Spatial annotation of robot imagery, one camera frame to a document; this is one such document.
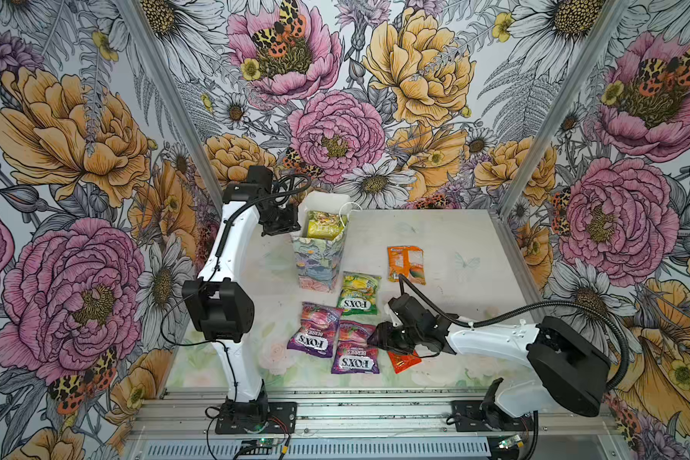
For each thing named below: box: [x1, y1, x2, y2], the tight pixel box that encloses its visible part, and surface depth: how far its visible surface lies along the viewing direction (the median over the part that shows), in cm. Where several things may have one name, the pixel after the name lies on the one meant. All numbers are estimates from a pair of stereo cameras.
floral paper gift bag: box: [292, 190, 352, 294], surface depth 91 cm
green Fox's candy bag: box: [336, 271, 382, 317], surface depth 96 cm
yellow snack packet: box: [306, 210, 348, 241], surface depth 96 cm
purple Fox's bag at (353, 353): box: [330, 320, 380, 374], surface depth 84 cm
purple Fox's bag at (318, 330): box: [286, 301, 345, 358], surface depth 89 cm
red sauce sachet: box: [387, 350, 423, 374], surface depth 85 cm
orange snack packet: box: [387, 245, 427, 285], surface depth 106 cm
